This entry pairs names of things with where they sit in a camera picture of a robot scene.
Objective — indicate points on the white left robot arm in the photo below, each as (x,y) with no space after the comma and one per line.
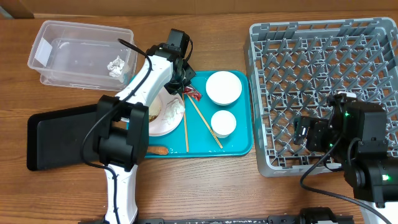
(121,132)

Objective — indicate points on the orange carrot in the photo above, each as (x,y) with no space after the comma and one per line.
(158,150)

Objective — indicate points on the red snack wrapper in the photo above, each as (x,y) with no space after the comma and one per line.
(192,92)

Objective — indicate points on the teal plastic tray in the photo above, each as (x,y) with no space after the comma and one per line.
(201,142)

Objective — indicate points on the large white upturned bowl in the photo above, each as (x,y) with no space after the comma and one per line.
(223,88)

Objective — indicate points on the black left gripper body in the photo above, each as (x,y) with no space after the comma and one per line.
(178,84)

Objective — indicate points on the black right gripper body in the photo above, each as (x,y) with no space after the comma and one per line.
(319,137)

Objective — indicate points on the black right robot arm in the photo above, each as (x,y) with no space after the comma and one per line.
(355,137)

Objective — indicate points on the black rectangular tray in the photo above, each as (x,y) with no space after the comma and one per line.
(54,138)

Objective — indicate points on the grey dishwasher rack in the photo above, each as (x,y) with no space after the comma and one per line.
(293,66)

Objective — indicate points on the small white upturned cup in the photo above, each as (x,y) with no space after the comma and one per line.
(223,123)

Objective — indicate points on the white tissue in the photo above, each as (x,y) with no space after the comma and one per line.
(173,110)

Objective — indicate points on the clear plastic waste bin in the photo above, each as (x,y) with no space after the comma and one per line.
(76,55)

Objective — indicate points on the right wooden chopstick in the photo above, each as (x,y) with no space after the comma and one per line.
(205,122)

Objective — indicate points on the crumpled foil ball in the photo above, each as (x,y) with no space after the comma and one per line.
(116,67)

